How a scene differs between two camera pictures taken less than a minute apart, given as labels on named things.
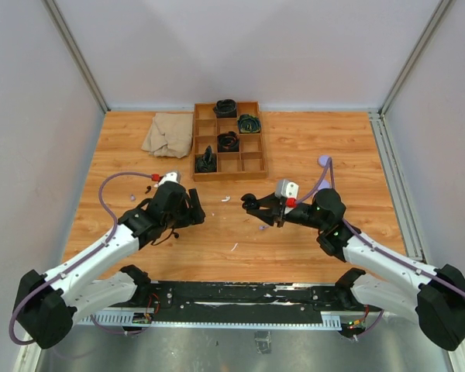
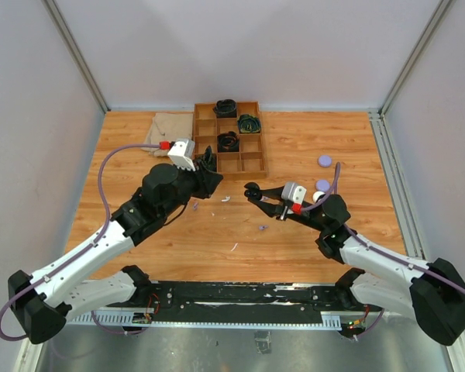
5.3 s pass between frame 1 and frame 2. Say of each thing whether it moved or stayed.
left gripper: moved
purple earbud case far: stayed
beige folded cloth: stayed
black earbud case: moved
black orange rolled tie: stayed
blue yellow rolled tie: stayed
